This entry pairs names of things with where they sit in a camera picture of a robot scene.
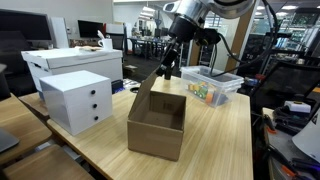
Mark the clear plastic storage bin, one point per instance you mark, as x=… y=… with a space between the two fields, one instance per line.
x=225 y=86

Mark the black computer monitor left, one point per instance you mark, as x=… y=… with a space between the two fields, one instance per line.
x=33 y=26

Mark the large white storage box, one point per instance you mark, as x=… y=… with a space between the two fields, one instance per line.
x=42 y=63

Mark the white three-knob drawer cabinet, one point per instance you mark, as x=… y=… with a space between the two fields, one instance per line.
x=77 y=100

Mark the black table cable grommet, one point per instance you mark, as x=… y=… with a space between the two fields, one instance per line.
x=134 y=89

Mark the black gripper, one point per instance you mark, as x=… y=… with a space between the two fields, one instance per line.
x=181 y=30

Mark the white mug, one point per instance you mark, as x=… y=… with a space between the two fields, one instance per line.
x=106 y=44

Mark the black bottle with pink cap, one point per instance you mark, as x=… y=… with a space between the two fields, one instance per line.
x=168 y=73

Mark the brown cardboard box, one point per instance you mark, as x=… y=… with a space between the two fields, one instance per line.
x=156 y=120

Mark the black mesh office chair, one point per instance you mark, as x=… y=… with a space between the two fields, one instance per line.
x=284 y=82

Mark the small white device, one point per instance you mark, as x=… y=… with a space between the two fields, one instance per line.
x=297 y=106

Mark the black monitor in background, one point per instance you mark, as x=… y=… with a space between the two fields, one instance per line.
x=89 y=29

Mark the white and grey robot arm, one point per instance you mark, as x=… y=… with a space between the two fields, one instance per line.
x=197 y=10

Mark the colourful toy blocks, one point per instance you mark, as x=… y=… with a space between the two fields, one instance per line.
x=202 y=91

